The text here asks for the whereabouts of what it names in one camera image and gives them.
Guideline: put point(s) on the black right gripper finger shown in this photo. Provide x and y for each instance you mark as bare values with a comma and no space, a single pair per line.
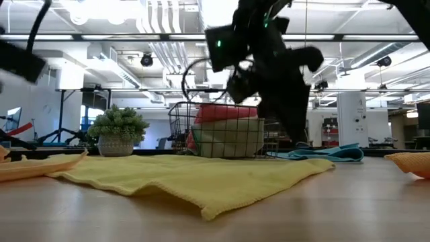
297,114
275,107

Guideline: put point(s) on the pink microfiber towel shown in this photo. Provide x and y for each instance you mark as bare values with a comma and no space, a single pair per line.
225,113

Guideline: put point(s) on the teal microfiber towel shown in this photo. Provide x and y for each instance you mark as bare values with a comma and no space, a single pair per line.
336,154

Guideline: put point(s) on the yellow microfiber towel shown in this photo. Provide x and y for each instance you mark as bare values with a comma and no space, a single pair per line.
184,178

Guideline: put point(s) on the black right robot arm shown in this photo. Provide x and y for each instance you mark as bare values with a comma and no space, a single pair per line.
255,17

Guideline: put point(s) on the orange microfiber towel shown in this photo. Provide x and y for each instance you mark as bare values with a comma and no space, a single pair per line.
33,168
410,163

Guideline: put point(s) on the shelf with red bins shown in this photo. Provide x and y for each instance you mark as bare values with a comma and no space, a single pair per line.
330,122

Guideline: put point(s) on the tilted bright monitor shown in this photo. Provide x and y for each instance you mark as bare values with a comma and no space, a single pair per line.
14,116

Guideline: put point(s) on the white column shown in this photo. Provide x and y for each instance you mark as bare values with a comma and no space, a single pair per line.
352,114

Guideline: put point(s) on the red padded bar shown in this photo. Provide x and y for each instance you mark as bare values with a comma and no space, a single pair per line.
21,129

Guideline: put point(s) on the black tripod stand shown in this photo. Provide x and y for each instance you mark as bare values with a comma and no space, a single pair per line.
60,117

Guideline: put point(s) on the black background gantry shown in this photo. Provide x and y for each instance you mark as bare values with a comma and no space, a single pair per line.
208,90
94,101

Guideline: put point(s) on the artificial green potted plant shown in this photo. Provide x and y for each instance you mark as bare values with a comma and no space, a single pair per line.
117,127

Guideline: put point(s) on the black monitor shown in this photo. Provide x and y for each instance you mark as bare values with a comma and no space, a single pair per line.
424,116

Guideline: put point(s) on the black overhead frame beam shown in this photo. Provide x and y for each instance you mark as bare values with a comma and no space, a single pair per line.
339,37

